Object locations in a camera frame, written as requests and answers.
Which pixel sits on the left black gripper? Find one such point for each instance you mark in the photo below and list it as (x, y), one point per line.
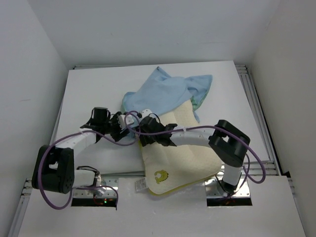
(119, 133)

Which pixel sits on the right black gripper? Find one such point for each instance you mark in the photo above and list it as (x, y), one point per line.
(146, 140)

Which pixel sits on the blue green pillowcase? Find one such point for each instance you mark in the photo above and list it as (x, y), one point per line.
(162, 93)

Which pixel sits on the cream yellow pillow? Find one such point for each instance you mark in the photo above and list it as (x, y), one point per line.
(168, 169)

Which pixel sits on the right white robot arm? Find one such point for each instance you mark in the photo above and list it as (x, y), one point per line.
(228, 142)

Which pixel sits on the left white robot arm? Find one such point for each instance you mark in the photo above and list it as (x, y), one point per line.
(56, 163)

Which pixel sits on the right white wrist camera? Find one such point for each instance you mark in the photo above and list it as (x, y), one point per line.
(146, 113)

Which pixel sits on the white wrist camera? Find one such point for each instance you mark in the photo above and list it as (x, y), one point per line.
(146, 113)
(121, 121)

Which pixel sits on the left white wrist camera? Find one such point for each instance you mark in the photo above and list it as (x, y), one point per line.
(121, 121)

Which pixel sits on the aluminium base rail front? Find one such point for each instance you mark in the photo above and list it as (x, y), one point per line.
(213, 188)

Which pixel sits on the aluminium frame rail right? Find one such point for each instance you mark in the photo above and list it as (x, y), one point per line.
(255, 105)

